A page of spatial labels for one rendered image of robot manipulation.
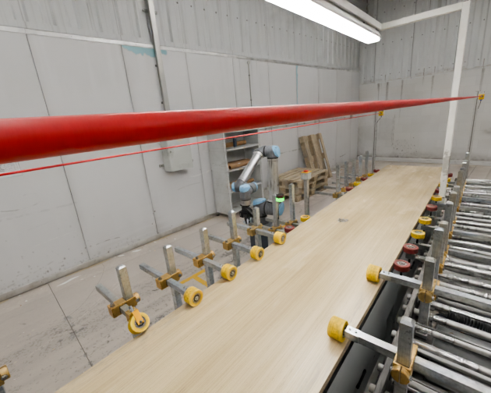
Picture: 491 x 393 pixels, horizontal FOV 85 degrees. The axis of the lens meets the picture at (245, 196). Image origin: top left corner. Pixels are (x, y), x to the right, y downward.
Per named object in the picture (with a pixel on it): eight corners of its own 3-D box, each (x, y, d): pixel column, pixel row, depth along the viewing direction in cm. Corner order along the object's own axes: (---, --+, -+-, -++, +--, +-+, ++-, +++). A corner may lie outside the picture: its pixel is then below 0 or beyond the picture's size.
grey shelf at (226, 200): (216, 215, 509) (206, 132, 465) (249, 203, 569) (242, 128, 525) (231, 220, 478) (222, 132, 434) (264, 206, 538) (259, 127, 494)
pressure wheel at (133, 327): (132, 338, 114) (124, 321, 116) (149, 327, 119) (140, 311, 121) (136, 336, 110) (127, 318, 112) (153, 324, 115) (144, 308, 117)
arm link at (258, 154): (256, 143, 282) (228, 185, 240) (266, 143, 276) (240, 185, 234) (258, 153, 289) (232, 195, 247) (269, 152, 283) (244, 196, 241)
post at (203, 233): (208, 296, 172) (199, 228, 159) (213, 293, 175) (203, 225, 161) (212, 298, 170) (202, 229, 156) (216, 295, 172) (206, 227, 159)
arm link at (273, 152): (270, 212, 300) (267, 144, 281) (285, 214, 291) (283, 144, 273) (265, 216, 287) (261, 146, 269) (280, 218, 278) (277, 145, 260)
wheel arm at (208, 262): (174, 252, 178) (173, 246, 177) (178, 249, 180) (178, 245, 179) (227, 275, 146) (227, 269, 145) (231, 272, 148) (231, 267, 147)
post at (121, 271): (135, 348, 137) (114, 266, 123) (142, 344, 139) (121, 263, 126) (139, 352, 134) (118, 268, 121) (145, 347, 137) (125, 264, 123)
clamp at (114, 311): (108, 313, 125) (106, 305, 124) (135, 298, 135) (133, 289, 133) (114, 319, 121) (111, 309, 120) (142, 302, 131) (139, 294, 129)
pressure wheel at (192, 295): (199, 291, 135) (188, 305, 131) (190, 283, 130) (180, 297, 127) (206, 295, 131) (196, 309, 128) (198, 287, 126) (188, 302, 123)
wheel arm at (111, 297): (96, 290, 142) (94, 285, 142) (102, 288, 145) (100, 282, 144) (128, 319, 119) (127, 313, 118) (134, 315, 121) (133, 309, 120)
